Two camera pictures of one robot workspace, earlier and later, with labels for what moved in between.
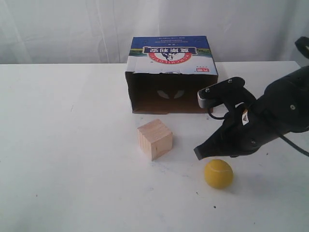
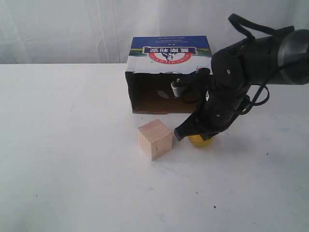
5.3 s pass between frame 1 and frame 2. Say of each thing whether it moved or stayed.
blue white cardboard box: stayed
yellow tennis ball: moved
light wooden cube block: stayed
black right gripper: moved
